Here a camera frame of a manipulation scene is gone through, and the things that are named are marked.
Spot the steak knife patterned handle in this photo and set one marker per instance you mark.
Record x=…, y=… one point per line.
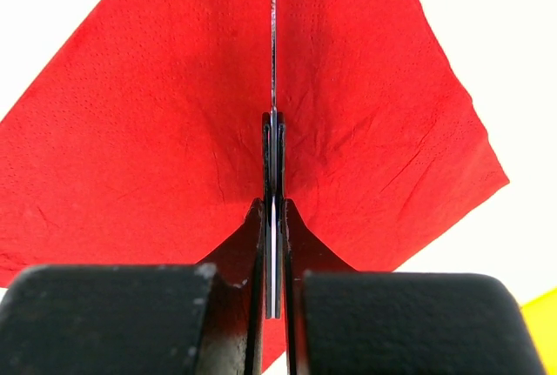
x=274, y=186

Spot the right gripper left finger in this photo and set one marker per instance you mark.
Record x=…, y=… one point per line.
x=141, y=319

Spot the yellow plastic bin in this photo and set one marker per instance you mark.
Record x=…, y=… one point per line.
x=541, y=318

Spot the red paper napkin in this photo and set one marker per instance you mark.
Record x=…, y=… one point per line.
x=141, y=141

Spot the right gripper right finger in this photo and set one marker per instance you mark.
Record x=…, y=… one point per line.
x=343, y=321

